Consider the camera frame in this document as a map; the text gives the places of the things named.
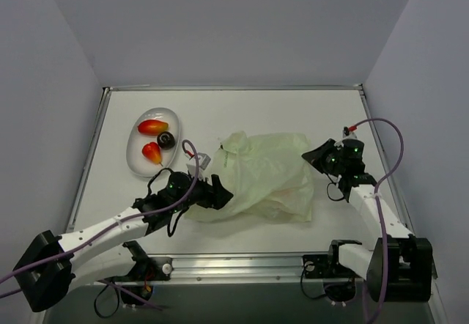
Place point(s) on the pale green plastic bag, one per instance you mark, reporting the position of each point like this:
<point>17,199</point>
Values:
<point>266,175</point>

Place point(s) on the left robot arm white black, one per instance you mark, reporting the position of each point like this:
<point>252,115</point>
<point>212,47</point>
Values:
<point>53,265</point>

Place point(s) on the red orange fake mango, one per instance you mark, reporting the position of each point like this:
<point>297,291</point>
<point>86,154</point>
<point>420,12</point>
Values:
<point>152,127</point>

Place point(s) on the red fake pear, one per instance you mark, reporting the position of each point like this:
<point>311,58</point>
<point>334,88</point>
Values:
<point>151,151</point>

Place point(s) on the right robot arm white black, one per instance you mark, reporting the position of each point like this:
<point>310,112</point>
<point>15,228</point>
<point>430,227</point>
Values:
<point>399,267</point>

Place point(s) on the dark purple fake plum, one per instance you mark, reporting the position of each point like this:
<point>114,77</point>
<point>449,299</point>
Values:
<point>166,140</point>

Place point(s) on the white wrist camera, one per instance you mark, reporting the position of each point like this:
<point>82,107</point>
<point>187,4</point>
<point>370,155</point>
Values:
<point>198,164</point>
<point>349,132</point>

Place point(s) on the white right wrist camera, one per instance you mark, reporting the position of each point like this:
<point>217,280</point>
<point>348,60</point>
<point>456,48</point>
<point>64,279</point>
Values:
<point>349,132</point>

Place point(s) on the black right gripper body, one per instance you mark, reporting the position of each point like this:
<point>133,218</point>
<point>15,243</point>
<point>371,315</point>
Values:
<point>322,154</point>

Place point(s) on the white oval ceramic plate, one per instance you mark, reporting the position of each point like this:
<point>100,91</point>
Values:
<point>137,163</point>

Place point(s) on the aluminium front rail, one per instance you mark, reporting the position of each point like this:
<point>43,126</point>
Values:
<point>238,265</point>

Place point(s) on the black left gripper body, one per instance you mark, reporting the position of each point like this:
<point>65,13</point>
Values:
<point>211,193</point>

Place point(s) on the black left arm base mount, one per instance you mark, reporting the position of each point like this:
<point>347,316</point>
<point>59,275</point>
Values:
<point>142,271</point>

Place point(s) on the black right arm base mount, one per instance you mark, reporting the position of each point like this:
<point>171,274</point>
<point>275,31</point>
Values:
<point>339,284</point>

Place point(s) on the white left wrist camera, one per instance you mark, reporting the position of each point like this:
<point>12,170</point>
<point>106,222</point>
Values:
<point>198,164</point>

